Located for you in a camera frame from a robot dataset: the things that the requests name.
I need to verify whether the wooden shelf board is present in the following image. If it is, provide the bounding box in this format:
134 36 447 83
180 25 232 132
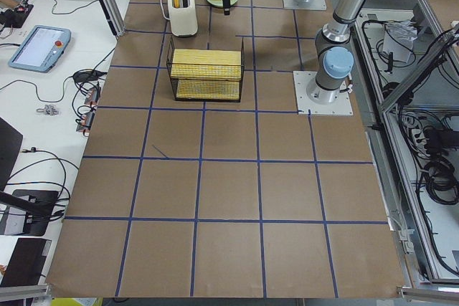
169 49 242 101

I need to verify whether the white toaster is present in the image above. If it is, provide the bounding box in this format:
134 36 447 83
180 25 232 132
167 0 198 37

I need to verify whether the blue teach pendant near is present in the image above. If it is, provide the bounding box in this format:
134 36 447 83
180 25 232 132
8 25 72 73

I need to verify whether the black wire basket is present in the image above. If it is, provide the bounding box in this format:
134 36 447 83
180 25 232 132
166 36 246 103

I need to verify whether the black monitor stand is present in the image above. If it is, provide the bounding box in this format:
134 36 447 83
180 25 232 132
1 120 59 236

